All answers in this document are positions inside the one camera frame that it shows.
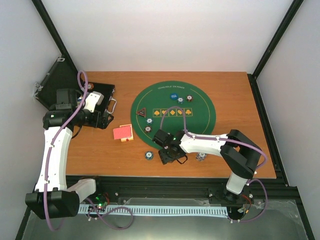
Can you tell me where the blue 50 chip stack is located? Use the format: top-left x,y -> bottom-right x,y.
144,151 -> 154,161

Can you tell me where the brown 100 chip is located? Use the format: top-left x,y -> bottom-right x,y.
144,126 -> 152,133
186,95 -> 194,102

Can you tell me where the triangular all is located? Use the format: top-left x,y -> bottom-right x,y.
136,107 -> 147,118

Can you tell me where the blue small blind button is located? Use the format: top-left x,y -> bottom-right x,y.
169,93 -> 179,100

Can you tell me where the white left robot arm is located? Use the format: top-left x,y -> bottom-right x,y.
25,89 -> 113,220

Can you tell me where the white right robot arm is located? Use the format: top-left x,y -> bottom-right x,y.
152,129 -> 263,203

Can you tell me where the purple white chip stack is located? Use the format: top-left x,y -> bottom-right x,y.
195,152 -> 207,162

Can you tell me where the red playing card deck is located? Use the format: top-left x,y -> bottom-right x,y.
113,124 -> 134,142

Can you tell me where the round green poker mat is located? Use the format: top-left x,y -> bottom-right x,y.
130,81 -> 216,149

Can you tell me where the black poker chip case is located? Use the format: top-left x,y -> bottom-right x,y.
33,55 -> 115,113

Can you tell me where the silver case handle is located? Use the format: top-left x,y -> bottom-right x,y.
107,97 -> 117,114

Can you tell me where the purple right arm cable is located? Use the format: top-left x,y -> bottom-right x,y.
159,106 -> 269,224

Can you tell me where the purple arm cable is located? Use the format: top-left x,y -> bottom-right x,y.
42,70 -> 135,231
159,106 -> 269,224

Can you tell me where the black aluminium frame rail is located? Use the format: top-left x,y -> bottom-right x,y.
89,176 -> 302,207

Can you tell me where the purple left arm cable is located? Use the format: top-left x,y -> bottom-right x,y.
42,70 -> 135,231

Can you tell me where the light blue cable duct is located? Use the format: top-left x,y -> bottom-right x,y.
76,203 -> 229,218

